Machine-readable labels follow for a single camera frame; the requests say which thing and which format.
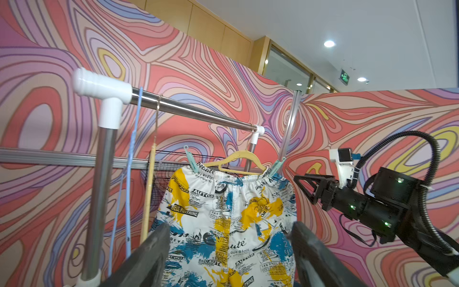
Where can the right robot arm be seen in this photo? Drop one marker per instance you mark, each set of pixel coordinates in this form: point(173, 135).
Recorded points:
point(395, 207)

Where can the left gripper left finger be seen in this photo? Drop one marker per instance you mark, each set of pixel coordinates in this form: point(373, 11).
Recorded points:
point(145, 266)

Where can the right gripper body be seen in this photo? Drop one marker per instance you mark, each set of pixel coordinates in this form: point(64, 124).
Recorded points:
point(347, 201)

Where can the green clothespin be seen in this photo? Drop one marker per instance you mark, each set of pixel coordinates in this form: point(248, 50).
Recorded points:
point(191, 160)
point(276, 167)

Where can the light blue wire hanger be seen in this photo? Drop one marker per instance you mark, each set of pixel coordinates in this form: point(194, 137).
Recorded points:
point(126, 174)

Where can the printed white blue yellow shorts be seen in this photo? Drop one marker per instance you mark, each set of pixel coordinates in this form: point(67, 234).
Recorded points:
point(228, 231)

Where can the clothes rack with steel bar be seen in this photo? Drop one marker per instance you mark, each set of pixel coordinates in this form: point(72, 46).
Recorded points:
point(114, 94)

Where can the yellow hanger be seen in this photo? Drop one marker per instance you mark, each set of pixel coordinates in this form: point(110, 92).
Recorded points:
point(150, 178)
point(243, 162)

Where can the black wire basket back wall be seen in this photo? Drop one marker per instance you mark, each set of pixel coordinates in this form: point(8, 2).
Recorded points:
point(166, 163)

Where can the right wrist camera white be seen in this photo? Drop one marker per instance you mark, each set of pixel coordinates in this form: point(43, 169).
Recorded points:
point(344, 160)

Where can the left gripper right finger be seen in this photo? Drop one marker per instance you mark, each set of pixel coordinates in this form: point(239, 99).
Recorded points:
point(317, 266)

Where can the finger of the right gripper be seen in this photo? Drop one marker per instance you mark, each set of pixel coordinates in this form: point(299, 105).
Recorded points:
point(312, 186)

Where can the yellow hanger front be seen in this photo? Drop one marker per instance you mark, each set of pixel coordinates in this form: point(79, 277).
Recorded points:
point(243, 162)

